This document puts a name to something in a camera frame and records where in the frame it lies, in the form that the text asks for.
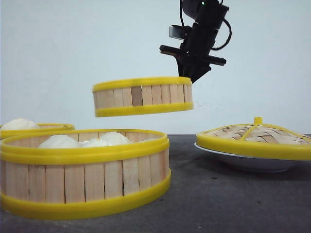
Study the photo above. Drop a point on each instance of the white steamed bun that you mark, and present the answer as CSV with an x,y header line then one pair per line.
x,y
19,124
59,142
107,139

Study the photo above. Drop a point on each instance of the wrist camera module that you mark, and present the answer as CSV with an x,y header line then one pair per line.
x,y
179,32

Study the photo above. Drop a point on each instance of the white plate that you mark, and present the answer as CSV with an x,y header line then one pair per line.
x,y
252,163

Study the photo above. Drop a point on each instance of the white steamed bun left front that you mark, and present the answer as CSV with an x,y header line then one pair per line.
x,y
59,142

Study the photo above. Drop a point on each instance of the white steamed bun far left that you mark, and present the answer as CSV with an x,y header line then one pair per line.
x,y
19,124

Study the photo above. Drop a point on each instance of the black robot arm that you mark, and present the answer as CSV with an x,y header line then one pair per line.
x,y
201,21

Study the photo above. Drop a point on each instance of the white steamed bun right front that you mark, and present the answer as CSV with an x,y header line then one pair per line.
x,y
107,139

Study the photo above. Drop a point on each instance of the woven bamboo steamer lid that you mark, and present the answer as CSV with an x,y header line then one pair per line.
x,y
257,140

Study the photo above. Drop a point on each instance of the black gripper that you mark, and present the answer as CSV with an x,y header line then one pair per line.
x,y
195,49

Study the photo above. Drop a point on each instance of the bamboo steamer basket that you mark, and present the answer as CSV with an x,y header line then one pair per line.
x,y
142,96
43,127
83,182

